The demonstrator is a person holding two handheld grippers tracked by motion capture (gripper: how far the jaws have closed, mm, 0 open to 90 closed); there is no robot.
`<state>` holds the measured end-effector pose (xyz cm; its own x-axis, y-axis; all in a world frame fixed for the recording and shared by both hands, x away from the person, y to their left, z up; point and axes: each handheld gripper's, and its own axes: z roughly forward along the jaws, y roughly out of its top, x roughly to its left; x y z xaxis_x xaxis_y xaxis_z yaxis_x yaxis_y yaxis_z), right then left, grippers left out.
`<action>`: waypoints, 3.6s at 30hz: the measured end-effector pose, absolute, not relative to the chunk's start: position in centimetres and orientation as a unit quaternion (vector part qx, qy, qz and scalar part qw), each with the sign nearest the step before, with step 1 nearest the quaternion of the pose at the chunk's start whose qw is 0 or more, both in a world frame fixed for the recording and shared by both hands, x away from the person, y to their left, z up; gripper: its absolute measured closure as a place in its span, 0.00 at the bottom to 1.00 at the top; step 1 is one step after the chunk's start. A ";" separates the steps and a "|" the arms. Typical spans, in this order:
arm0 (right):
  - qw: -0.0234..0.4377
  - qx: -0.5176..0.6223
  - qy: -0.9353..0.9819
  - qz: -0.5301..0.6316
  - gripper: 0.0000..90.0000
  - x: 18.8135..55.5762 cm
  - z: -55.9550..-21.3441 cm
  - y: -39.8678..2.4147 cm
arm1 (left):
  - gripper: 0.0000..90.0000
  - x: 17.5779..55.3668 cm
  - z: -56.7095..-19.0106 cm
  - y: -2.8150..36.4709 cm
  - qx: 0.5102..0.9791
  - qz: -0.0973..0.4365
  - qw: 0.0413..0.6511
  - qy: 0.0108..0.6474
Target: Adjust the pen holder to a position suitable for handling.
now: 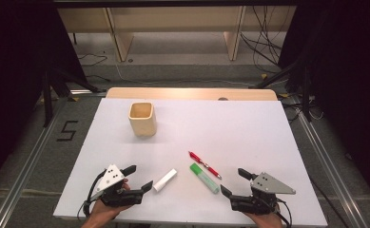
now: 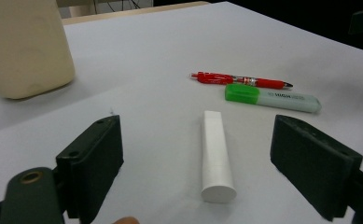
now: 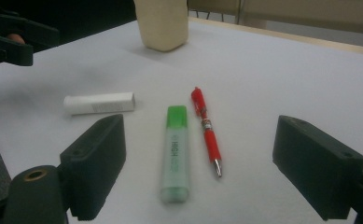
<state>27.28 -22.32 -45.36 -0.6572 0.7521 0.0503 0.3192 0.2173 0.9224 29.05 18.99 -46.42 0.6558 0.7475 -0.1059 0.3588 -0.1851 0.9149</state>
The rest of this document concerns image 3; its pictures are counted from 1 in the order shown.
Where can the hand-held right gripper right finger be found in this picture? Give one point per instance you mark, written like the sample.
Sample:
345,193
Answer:
319,168

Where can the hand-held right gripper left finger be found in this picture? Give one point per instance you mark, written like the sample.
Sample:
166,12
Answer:
95,161

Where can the white rectangular eraser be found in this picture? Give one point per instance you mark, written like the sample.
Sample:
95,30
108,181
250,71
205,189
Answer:
98,103

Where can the small green block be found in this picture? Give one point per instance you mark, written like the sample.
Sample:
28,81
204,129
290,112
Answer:
174,155

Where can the red pen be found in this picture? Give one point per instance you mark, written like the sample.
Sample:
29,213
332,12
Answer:
212,140

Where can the beige square pen holder cup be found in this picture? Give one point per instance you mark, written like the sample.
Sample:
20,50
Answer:
163,25

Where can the black curtain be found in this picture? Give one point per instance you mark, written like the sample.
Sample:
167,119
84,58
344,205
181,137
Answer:
76,15

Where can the light wooden table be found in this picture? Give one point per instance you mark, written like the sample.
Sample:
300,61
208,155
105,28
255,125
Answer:
294,36

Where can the light wooden shelf unit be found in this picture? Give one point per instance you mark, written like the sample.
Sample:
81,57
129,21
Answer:
294,12

